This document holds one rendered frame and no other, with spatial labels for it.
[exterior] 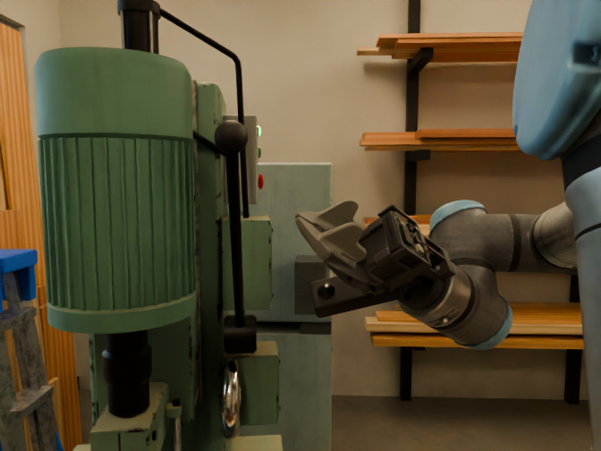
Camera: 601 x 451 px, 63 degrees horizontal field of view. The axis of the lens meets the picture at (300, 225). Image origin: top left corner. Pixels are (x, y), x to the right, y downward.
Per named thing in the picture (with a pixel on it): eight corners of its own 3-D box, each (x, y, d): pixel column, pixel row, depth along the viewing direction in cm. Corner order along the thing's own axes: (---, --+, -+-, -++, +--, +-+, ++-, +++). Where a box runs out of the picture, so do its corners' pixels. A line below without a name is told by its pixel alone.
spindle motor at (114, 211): (20, 341, 52) (2, 41, 49) (78, 300, 70) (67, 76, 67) (187, 336, 54) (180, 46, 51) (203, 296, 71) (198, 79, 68)
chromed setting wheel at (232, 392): (220, 456, 72) (218, 376, 71) (224, 415, 84) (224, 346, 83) (241, 455, 72) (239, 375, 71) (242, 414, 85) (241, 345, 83)
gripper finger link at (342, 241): (326, 192, 51) (383, 230, 56) (289, 223, 54) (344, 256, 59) (330, 213, 49) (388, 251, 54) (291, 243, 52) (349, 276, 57)
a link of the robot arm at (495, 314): (457, 301, 79) (462, 361, 74) (410, 271, 73) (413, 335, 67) (512, 285, 73) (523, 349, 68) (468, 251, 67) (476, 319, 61)
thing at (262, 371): (224, 427, 80) (222, 356, 79) (225, 407, 87) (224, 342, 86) (281, 424, 81) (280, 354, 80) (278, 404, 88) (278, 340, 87)
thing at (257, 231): (222, 310, 80) (220, 220, 79) (225, 297, 89) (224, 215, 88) (274, 310, 81) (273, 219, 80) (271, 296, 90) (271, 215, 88)
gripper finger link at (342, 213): (324, 173, 53) (377, 211, 58) (287, 203, 56) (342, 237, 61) (326, 192, 51) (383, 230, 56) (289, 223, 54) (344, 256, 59)
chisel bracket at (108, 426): (91, 498, 59) (88, 431, 58) (122, 437, 73) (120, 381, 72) (154, 495, 59) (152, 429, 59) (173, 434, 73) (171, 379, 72)
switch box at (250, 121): (224, 204, 88) (223, 114, 87) (227, 200, 98) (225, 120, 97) (258, 203, 89) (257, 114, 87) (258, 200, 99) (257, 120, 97)
